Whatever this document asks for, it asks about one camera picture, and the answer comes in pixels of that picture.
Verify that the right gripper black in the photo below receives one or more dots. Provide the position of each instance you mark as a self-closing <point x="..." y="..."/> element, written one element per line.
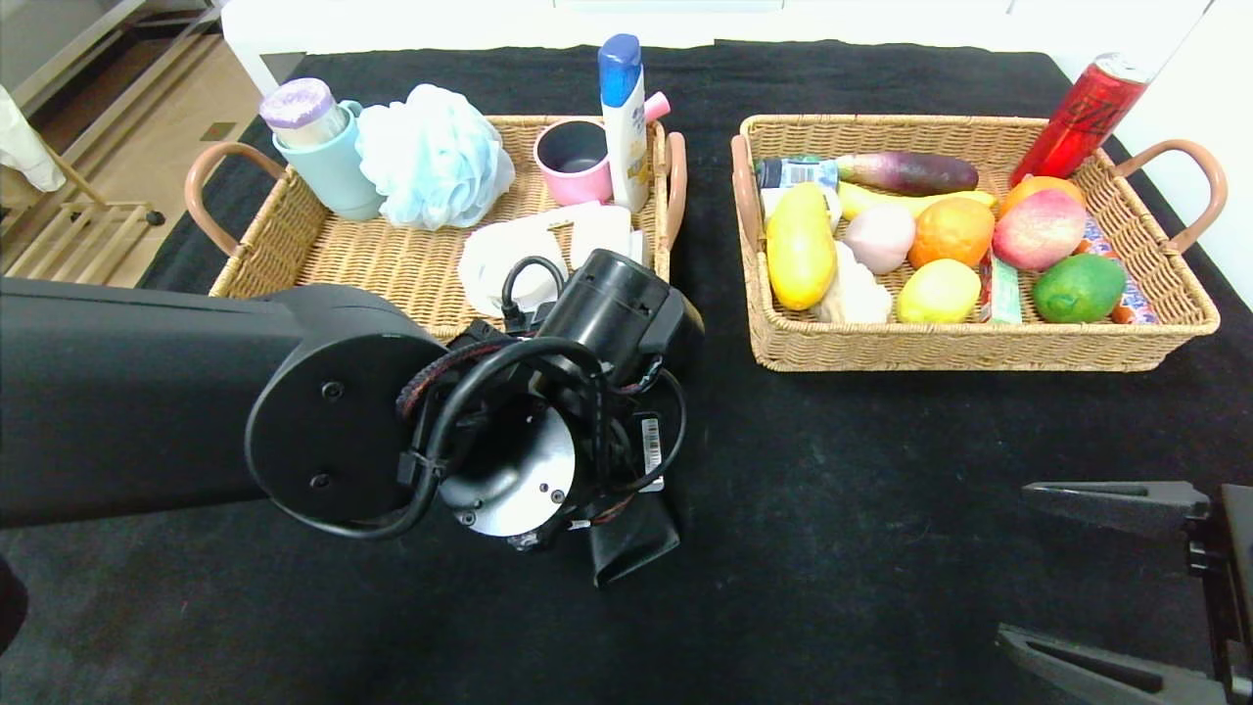
<point x="1216" y="560"/>

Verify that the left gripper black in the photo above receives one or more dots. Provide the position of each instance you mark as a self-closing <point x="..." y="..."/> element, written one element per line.
<point x="650" y="448"/>

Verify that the black pouch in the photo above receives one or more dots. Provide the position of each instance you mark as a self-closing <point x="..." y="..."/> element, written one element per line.
<point x="636" y="548"/>

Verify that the white round pad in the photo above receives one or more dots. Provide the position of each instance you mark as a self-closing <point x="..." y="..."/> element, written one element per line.
<point x="489" y="264"/>

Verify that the yellow oval bread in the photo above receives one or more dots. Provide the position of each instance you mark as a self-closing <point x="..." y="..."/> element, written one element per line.
<point x="801" y="255"/>

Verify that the striped bread roll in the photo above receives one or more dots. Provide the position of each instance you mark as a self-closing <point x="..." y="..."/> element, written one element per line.
<point x="861" y="299"/>

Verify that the pinkish grey ball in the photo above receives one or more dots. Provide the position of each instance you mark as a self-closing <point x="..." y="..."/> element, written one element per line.
<point x="881" y="240"/>

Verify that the yellow green lemon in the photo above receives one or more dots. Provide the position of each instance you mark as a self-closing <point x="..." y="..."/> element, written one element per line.
<point x="938" y="292"/>

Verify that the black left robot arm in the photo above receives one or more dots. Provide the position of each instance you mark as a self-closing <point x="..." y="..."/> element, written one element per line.
<point x="147" y="401"/>

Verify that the black table cloth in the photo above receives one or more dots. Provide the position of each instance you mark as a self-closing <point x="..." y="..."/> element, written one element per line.
<point x="832" y="470"/>

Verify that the white soap bar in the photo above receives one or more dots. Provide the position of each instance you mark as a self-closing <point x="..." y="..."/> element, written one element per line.
<point x="601" y="235"/>

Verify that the white tube with pink cap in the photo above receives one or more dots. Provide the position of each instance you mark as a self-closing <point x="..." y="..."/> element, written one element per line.
<point x="578" y="213"/>

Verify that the pink mug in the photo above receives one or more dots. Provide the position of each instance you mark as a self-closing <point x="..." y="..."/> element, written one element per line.
<point x="563" y="190"/>

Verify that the orange blue snack packet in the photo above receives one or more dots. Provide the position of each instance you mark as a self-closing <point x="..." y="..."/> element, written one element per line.
<point x="1134" y="304"/>

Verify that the green lime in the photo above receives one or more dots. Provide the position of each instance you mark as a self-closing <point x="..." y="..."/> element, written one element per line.
<point x="1077" y="289"/>

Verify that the small white green carton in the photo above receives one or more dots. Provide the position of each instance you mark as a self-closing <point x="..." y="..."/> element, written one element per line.
<point x="835" y="208"/>

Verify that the small blue carton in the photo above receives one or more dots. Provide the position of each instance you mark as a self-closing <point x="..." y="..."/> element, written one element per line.
<point x="795" y="175"/>

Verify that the green snack packet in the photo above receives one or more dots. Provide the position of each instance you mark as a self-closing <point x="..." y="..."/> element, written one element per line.
<point x="1000" y="297"/>

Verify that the white shampoo bottle blue cap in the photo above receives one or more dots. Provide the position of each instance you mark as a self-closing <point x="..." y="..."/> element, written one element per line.
<point x="626" y="135"/>

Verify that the yellow banana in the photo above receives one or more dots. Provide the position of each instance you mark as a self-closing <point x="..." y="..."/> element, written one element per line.
<point x="861" y="199"/>

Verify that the light blue bath loofah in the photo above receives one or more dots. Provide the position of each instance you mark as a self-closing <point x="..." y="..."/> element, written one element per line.
<point x="434" y="159"/>

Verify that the pink peach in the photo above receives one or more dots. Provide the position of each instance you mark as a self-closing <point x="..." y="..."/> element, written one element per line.
<point x="1038" y="231"/>

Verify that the orange fruit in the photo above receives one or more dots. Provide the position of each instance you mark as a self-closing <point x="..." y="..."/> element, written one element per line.
<point x="951" y="233"/>

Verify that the purple eggplant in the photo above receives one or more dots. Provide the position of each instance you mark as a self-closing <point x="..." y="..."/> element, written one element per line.
<point x="910" y="174"/>

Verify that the teal plastic cup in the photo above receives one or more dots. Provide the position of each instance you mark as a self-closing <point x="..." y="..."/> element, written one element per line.
<point x="336" y="179"/>

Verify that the red soda can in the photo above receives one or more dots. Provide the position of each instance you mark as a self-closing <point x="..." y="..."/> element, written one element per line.
<point x="1077" y="119"/>

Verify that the white table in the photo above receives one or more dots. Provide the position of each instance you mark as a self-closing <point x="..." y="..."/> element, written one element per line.
<point x="284" y="29"/>

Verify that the wooden rolling rack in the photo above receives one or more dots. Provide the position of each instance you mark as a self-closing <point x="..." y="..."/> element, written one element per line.
<point x="78" y="245"/>

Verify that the white hanging cloth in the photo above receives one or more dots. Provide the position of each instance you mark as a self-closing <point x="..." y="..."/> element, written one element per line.
<point x="24" y="147"/>

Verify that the grey shelf frame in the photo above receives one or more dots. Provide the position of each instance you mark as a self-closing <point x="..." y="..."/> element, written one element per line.
<point x="78" y="54"/>

